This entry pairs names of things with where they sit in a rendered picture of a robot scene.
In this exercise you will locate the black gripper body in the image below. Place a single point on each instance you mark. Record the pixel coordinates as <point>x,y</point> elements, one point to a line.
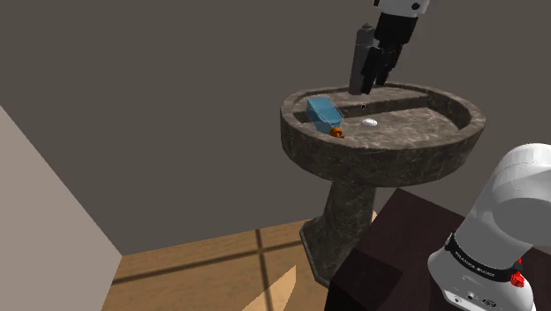
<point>395,29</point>

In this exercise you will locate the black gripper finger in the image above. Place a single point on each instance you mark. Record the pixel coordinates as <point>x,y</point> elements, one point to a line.
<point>371,69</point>
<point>389,62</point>

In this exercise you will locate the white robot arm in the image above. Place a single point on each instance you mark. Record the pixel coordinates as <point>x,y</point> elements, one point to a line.
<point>499,202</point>

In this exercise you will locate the tall grey cylinder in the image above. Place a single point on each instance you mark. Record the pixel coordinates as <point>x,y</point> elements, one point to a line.
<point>360,56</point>

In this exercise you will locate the white round drain plug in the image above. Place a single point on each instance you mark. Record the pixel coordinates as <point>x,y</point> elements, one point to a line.
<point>370,122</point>

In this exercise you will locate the blue bottle with orange cap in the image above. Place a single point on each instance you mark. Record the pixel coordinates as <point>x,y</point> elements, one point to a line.
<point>323,113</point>

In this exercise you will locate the dark maroon robot stand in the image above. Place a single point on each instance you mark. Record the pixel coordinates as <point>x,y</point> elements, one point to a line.
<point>400,241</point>

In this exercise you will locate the dark marble pedestal sink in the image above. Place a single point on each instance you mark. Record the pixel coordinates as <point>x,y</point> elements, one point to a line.
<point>370,159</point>

